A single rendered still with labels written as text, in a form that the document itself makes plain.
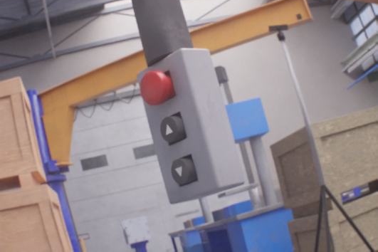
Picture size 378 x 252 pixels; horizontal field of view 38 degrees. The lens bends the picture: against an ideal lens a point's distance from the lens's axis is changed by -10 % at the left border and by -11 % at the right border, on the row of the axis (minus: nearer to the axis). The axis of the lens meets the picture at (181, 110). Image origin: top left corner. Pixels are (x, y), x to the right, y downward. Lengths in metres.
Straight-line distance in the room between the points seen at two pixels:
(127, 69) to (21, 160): 3.23
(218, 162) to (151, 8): 0.15
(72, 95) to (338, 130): 3.80
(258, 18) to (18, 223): 3.70
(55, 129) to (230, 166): 6.69
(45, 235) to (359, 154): 2.33
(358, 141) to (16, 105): 2.48
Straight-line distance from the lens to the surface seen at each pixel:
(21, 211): 3.78
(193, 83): 0.51
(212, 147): 0.50
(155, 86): 0.52
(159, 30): 0.54
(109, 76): 6.92
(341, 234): 4.21
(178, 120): 0.52
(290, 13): 6.29
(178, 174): 0.52
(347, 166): 4.31
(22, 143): 3.85
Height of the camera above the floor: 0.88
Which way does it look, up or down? 11 degrees up
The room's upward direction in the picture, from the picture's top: 15 degrees counter-clockwise
